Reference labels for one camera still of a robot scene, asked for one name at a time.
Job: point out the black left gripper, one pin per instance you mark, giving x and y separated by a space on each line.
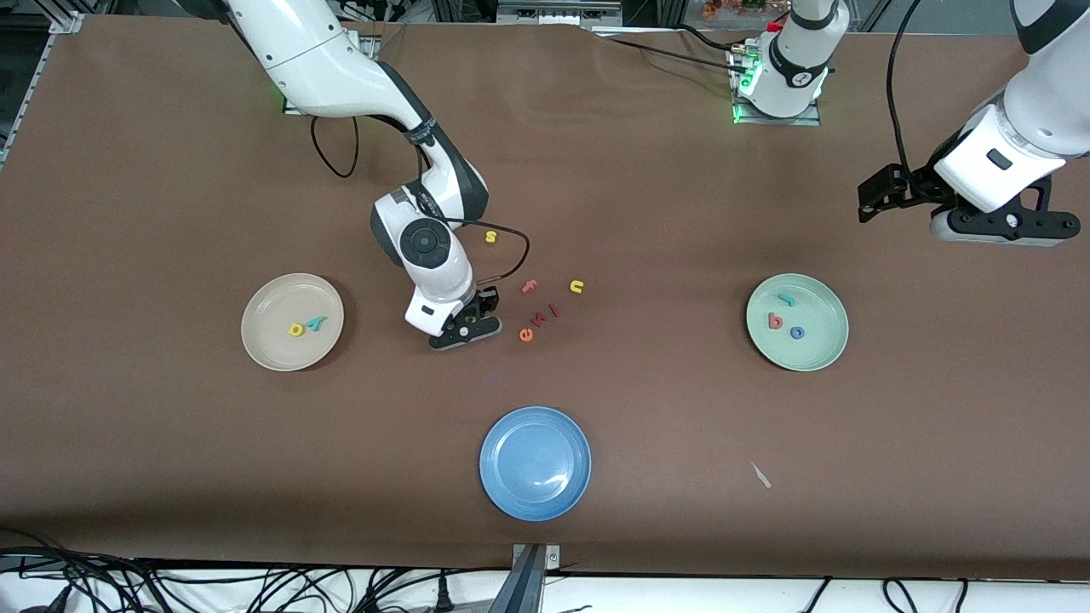
918 189

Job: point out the salmon foam letter b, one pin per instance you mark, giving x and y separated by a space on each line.
771 317

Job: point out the teal foam letter y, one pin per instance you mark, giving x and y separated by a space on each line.
317 323

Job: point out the yellow foam letter a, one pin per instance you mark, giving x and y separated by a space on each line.
291 329

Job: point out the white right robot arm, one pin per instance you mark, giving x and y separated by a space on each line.
315 60

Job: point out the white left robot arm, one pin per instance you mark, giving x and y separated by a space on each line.
1047 94

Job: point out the pink foam letter f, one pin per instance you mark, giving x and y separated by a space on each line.
529 286

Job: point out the orange foam letter e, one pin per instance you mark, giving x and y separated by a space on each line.
521 335

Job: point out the red foam letter k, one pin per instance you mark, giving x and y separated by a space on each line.
538 319

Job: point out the brown table cover sheet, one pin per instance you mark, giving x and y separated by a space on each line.
545 170

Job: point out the blue round plate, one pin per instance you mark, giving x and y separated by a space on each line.
535 464

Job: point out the green round plate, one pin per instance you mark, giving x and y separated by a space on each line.
817 349

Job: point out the red connector cap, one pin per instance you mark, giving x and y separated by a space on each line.
775 24

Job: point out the beige round plate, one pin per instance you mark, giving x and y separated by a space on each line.
272 349

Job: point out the orange artificial flowers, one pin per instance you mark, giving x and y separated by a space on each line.
732 7

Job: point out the black power plug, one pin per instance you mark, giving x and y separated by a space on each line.
444 596

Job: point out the white paper scrap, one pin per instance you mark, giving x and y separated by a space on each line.
760 475

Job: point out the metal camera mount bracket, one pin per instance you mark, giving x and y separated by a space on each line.
532 587

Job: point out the metal frame rack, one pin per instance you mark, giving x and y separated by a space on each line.
558 13

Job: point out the aluminium profile rail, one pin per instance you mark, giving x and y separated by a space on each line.
64 24

